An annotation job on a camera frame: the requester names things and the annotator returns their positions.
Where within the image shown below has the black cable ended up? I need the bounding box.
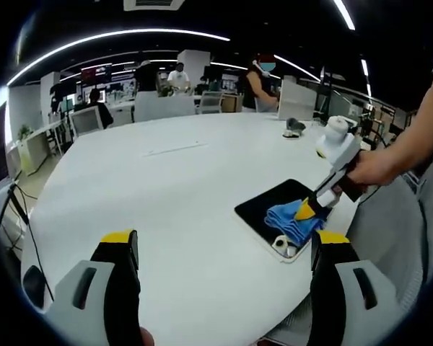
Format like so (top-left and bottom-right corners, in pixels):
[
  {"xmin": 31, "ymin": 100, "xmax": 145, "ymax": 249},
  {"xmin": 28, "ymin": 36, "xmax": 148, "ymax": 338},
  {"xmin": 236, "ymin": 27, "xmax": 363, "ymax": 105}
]
[{"xmin": 0, "ymin": 179, "xmax": 56, "ymax": 304}]

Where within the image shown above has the person's left hand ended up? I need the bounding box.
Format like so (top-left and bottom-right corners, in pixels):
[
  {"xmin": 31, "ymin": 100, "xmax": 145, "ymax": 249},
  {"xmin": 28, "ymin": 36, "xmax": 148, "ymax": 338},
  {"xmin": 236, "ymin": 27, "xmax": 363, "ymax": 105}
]
[{"xmin": 138, "ymin": 325, "xmax": 157, "ymax": 346}]

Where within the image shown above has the ceiling air vent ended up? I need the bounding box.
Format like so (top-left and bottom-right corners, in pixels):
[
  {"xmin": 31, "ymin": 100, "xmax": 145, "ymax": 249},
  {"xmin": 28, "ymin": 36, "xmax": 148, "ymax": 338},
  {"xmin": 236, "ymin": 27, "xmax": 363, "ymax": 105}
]
[{"xmin": 123, "ymin": 0, "xmax": 185, "ymax": 12}]

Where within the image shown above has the blue cleaning cloth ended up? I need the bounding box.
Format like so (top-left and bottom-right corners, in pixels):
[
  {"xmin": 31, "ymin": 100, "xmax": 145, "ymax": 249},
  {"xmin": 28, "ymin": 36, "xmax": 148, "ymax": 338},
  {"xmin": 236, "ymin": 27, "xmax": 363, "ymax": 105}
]
[{"xmin": 264, "ymin": 201, "xmax": 328, "ymax": 247}]

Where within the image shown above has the red wall screen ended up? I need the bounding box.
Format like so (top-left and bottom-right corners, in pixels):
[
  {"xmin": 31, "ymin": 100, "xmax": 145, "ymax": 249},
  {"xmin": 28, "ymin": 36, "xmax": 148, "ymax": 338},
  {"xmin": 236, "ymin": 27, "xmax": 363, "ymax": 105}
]
[{"xmin": 80, "ymin": 64, "xmax": 113, "ymax": 82}]

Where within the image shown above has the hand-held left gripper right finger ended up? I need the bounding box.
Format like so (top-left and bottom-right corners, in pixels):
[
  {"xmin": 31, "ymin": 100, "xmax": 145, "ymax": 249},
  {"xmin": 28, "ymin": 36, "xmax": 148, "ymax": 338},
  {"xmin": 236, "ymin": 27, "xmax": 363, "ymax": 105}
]
[{"xmin": 307, "ymin": 230, "xmax": 407, "ymax": 346}]

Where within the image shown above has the person's right hand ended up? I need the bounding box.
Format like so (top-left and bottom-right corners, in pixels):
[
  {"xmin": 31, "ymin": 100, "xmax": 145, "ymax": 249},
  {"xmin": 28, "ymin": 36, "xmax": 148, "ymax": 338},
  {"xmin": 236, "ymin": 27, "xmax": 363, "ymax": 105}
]
[{"xmin": 347, "ymin": 150, "xmax": 385, "ymax": 194}]

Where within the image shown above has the dark round object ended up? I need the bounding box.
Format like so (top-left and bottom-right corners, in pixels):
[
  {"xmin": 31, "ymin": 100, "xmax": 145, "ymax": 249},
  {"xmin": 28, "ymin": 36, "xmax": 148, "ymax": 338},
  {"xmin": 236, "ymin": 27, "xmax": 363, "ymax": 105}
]
[{"xmin": 22, "ymin": 265, "xmax": 47, "ymax": 310}]

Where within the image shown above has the curved ceiling light strip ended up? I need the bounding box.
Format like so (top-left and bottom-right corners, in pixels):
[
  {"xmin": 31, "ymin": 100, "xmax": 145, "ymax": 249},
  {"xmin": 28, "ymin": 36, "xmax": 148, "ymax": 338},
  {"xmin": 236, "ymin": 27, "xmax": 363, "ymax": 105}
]
[{"xmin": 6, "ymin": 29, "xmax": 232, "ymax": 87}]

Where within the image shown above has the grey crumpled object on dish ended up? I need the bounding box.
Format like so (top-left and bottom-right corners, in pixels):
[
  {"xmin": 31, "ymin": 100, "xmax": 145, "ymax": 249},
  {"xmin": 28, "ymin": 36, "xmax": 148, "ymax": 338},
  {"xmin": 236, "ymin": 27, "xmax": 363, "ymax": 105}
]
[{"xmin": 282, "ymin": 117, "xmax": 307, "ymax": 138}]

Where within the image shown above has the white side desk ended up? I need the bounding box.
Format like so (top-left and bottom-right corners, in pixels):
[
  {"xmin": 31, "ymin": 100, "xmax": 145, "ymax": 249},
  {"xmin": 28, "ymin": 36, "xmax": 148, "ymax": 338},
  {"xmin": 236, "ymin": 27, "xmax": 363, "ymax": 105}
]
[{"xmin": 18, "ymin": 120, "xmax": 69, "ymax": 175}]

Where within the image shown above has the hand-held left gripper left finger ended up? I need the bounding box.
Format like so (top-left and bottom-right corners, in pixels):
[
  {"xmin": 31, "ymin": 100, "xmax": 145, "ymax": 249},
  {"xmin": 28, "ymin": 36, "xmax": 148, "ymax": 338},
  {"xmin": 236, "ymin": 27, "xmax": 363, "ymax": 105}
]
[{"xmin": 45, "ymin": 229, "xmax": 144, "ymax": 346}]

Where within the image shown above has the white desk divider panel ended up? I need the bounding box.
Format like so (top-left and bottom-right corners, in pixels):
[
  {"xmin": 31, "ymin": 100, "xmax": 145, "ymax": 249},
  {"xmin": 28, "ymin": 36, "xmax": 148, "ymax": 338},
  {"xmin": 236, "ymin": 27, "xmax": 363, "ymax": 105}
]
[{"xmin": 277, "ymin": 79, "xmax": 315, "ymax": 122}]

